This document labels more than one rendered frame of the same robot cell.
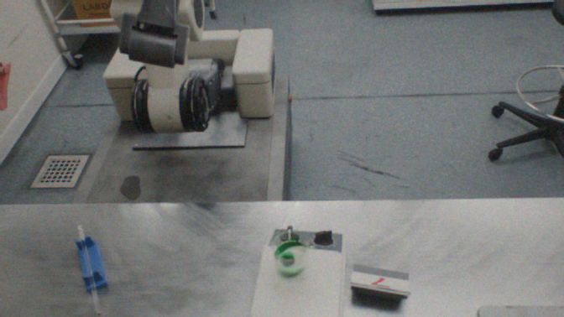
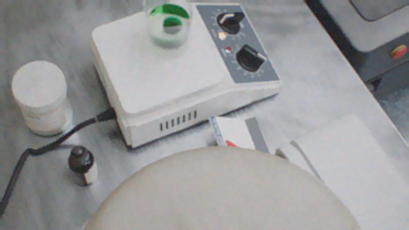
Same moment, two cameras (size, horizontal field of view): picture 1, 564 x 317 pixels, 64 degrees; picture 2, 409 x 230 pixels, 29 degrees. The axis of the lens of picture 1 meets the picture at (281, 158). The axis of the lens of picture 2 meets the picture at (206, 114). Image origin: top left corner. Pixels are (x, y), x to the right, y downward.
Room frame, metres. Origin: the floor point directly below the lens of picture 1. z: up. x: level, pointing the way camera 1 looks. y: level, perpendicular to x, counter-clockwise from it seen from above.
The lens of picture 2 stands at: (0.10, -0.40, 1.61)
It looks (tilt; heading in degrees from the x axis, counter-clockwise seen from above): 64 degrees down; 52
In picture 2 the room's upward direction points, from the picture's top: 3 degrees clockwise
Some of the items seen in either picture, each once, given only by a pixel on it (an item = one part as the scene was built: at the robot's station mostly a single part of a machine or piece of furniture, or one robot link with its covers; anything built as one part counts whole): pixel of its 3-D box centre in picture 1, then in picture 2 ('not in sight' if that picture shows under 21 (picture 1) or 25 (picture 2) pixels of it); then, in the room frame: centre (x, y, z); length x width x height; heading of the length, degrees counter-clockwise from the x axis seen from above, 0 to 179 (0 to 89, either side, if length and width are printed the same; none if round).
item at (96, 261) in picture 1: (89, 261); not in sight; (0.46, 0.35, 0.77); 0.10 x 0.03 x 0.04; 23
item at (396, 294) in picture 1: (380, 278); (245, 150); (0.37, -0.14, 0.77); 0.09 x 0.06 x 0.04; 73
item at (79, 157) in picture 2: not in sight; (81, 162); (0.20, -0.05, 0.79); 0.03 x 0.03 x 0.07
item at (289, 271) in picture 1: (293, 255); (171, 25); (0.36, 0.00, 0.87); 0.06 x 0.05 x 0.08; 107
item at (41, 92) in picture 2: not in sight; (44, 99); (0.21, 0.04, 0.79); 0.06 x 0.06 x 0.08
